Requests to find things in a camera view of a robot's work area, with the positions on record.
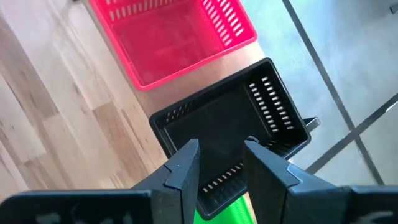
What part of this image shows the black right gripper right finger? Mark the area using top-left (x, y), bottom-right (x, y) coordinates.
top-left (243, 139), bottom-right (352, 224)

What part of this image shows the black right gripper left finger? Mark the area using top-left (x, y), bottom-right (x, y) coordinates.
top-left (130, 138), bottom-right (201, 224)

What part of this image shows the green plastic basket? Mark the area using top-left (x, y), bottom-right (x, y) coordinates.
top-left (193, 194), bottom-right (256, 224)

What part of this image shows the black plastic basket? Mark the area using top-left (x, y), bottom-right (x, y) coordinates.
top-left (148, 57), bottom-right (312, 221)

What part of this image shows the red plastic basket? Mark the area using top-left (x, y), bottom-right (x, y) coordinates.
top-left (88, 0), bottom-right (258, 92)

